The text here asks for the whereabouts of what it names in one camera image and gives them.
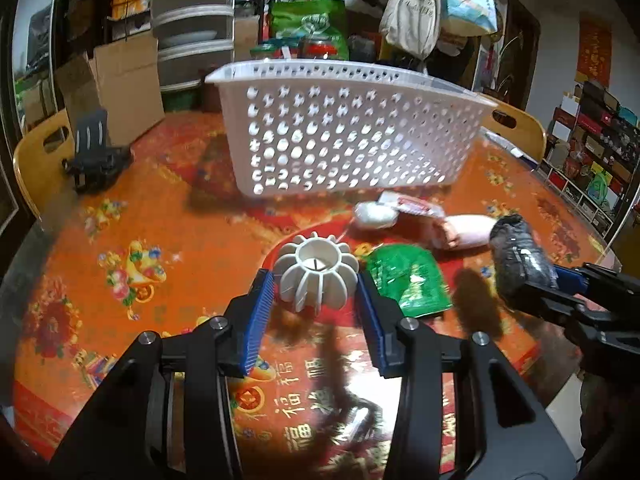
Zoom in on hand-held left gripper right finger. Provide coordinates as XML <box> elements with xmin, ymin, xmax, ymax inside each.
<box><xmin>354</xmin><ymin>272</ymin><xmax>581</xmax><ymax>480</ymax></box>

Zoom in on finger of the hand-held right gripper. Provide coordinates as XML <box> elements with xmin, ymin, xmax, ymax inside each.
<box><xmin>552</xmin><ymin>261</ymin><xmax>640</xmax><ymax>313</ymax></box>
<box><xmin>516</xmin><ymin>281</ymin><xmax>640</xmax><ymax>376</ymax></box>

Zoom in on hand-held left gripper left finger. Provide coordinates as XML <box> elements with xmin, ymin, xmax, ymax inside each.
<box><xmin>47</xmin><ymin>269</ymin><xmax>277</xmax><ymax>480</ymax></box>

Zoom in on green soft packet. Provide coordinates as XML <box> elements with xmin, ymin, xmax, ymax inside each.
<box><xmin>367</xmin><ymin>245</ymin><xmax>453</xmax><ymax>318</ymax></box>

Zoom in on black socks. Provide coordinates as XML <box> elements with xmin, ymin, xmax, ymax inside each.
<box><xmin>489</xmin><ymin>214</ymin><xmax>558</xmax><ymax>306</ymax></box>

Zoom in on white ribbed soft ball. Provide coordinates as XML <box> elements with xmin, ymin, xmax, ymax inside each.
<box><xmin>274</xmin><ymin>232</ymin><xmax>360</xmax><ymax>313</ymax></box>

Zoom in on white cloth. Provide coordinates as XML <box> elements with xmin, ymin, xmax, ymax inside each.
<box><xmin>354</xmin><ymin>201</ymin><xmax>399</xmax><ymax>230</ymax></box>

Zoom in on pink towel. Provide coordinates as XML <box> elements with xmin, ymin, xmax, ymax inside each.
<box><xmin>431</xmin><ymin>214</ymin><xmax>501</xmax><ymax>250</ymax></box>

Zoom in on red and white soft packet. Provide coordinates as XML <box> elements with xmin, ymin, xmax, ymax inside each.
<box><xmin>377</xmin><ymin>190</ymin><xmax>447</xmax><ymax>220</ymax></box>

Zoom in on white perforated plastic basket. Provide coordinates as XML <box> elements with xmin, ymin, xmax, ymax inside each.
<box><xmin>205</xmin><ymin>58</ymin><xmax>499</xmax><ymax>198</ymax></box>

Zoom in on red printed tablecloth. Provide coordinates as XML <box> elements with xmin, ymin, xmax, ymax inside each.
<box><xmin>12</xmin><ymin>110</ymin><xmax>621</xmax><ymax>480</ymax></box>

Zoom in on shelf of boxes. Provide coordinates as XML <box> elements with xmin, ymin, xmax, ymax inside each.
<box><xmin>537</xmin><ymin>80</ymin><xmax>640</xmax><ymax>236</ymax></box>

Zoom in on white and blue box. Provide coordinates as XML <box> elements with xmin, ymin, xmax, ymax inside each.
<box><xmin>482</xmin><ymin>130</ymin><xmax>526</xmax><ymax>158</ymax></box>

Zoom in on wooden chair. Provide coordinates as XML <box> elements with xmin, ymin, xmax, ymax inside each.
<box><xmin>12</xmin><ymin>110</ymin><xmax>76</xmax><ymax>221</ymax></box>
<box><xmin>480</xmin><ymin>94</ymin><xmax>547</xmax><ymax>161</ymax></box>

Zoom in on black phone stand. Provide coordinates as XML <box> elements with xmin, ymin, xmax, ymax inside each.
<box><xmin>62</xmin><ymin>109</ymin><xmax>132</xmax><ymax>193</ymax></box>

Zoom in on open cardboard box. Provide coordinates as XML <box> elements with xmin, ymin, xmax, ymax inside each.
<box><xmin>54</xmin><ymin>35</ymin><xmax>166</xmax><ymax>146</ymax></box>

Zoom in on glass jar with red label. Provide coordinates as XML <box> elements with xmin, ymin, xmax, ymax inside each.
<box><xmin>300</xmin><ymin>35</ymin><xmax>337</xmax><ymax>60</ymax></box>

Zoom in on small cardboard box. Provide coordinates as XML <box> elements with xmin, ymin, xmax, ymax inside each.
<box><xmin>235</xmin><ymin>17</ymin><xmax>261</xmax><ymax>61</ymax></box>

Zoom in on green shopping bag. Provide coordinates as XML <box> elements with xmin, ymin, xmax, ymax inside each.
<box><xmin>270</xmin><ymin>0</ymin><xmax>350</xmax><ymax>61</ymax></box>

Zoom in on white tiered food cover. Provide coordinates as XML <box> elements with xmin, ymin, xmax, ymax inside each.
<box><xmin>150</xmin><ymin>0</ymin><xmax>236</xmax><ymax>93</ymax></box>

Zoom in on beige tote bag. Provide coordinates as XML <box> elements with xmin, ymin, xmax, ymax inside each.
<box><xmin>379</xmin><ymin>0</ymin><xmax>443</xmax><ymax>58</ymax></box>

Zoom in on dark glass-door cabinet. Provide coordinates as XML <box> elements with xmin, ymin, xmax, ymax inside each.
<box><xmin>0</xmin><ymin>0</ymin><xmax>68</xmax><ymax>231</ymax></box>

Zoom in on red wall scroll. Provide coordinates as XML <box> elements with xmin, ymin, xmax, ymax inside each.
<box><xmin>576</xmin><ymin>15</ymin><xmax>613</xmax><ymax>87</ymax></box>

